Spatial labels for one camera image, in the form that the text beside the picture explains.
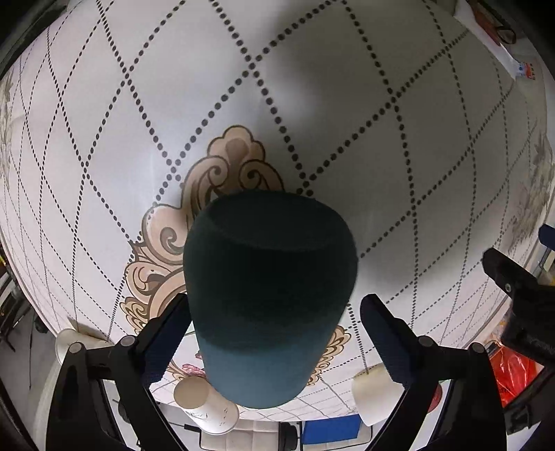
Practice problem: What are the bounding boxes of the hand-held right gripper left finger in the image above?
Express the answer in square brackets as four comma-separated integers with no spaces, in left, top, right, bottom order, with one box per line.
[45,292,191,451]

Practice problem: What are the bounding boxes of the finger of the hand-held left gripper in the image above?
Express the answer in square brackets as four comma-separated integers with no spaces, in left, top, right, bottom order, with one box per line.
[483,247,555,304]

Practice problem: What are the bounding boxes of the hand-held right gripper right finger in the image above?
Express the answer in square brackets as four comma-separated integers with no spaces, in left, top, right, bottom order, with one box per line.
[360,294,508,451]

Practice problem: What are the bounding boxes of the dark teal cup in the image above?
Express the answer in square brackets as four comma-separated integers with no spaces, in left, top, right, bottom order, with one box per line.
[182,189,359,409]

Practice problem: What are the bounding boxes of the white paper cup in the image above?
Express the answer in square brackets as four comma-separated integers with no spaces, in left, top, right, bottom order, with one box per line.
[55,328,114,366]
[173,376,240,435]
[352,363,408,426]

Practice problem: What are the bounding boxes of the red plastic bag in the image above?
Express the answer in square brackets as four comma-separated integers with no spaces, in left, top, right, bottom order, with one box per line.
[488,342,545,406]

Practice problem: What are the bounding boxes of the blue box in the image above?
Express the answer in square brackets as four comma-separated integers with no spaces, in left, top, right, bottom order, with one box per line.
[302,415,362,445]

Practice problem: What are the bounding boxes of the black caster wheel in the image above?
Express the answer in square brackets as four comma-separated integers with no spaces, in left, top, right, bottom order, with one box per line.
[279,423,300,451]

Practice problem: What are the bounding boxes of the white printed paper sheet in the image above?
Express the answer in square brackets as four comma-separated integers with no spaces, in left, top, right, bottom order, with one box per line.
[453,0,540,82]

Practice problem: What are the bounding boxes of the white printed tablecloth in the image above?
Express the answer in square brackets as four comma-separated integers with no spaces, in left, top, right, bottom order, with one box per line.
[0,0,553,421]

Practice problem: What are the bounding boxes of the black eyeglasses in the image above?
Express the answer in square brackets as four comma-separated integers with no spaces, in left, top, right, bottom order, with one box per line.
[475,2,518,45]

